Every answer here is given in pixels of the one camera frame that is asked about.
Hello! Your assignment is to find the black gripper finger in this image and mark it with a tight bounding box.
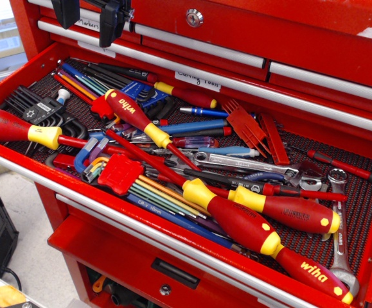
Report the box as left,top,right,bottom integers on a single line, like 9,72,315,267
51,0,80,29
99,1,131,47

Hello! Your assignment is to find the white markers label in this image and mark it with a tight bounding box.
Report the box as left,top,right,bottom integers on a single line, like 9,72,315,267
75,14,107,33

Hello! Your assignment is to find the black red screwdriver back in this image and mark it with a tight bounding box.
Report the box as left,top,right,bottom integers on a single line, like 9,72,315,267
88,63,157,83

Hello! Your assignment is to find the silver cabinet lock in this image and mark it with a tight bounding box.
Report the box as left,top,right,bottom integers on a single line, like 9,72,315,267
186,8,204,28

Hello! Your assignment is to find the blue hex key holder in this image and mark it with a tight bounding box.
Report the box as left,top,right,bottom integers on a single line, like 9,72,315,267
120,81,168,108

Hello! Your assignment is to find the red hex key holder back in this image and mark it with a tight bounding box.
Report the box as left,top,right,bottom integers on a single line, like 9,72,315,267
91,96,115,121

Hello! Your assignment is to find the red hex key holder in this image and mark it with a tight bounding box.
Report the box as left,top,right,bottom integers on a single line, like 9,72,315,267
91,96,115,121
98,154,144,196

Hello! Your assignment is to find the red yellow wiha screwdriver centre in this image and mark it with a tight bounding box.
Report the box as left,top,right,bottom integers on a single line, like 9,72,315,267
105,89,200,171

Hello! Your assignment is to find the black torx key holder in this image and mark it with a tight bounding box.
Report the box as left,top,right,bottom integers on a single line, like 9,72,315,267
3,85,71,127

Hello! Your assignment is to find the white cutting tools label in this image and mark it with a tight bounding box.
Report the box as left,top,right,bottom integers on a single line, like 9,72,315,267
175,71,222,92

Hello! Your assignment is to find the red yellow screwdriver back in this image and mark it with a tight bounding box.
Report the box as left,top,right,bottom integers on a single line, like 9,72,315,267
154,81,217,108

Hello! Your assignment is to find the blue metal precision screwdriver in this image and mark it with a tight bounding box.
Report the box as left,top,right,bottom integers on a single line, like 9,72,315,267
179,107,228,118

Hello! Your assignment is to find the red hex key holder front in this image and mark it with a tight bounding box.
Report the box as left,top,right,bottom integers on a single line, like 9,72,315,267
98,154,144,196

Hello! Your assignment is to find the red tool cabinet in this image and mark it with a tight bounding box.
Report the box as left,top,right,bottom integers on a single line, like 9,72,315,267
1,1,372,307

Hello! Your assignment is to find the black red precision screwdriver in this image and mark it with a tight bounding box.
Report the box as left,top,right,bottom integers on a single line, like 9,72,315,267
172,126,233,137

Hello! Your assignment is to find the blue hex key 10mm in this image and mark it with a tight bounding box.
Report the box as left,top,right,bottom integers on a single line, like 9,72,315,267
74,138,237,249

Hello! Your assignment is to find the red plastic comb holder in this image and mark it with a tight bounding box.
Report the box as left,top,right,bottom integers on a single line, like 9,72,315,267
221,99,271,157

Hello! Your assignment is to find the black red drawer liner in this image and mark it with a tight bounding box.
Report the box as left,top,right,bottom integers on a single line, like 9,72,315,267
2,70,372,275

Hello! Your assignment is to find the red plastic strip holder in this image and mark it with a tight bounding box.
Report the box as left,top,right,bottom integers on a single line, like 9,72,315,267
258,113,290,166

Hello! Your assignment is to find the silver adjustable wrench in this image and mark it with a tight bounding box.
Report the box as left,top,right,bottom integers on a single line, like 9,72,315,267
193,152,323,187

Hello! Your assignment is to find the large red yellow wiha screwdriver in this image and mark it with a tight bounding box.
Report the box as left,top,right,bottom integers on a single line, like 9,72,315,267
105,130,353,304

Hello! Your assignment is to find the open red drawer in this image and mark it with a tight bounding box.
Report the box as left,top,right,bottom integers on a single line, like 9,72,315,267
0,41,372,308

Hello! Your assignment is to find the small red black screwdriver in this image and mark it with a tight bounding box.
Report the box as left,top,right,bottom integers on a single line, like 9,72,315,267
306,150,372,184

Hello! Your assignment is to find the silver combination wrench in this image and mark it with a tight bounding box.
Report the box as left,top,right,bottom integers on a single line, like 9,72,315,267
327,168,360,298

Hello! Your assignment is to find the clear red handle screwdriver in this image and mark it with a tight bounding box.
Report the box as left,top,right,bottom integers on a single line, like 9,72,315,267
130,135,220,149

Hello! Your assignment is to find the blue handled screwdriver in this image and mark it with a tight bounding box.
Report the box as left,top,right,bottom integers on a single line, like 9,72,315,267
159,119,228,135

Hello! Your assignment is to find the light blue handled tool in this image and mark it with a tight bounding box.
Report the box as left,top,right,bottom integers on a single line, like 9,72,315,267
198,146,260,158

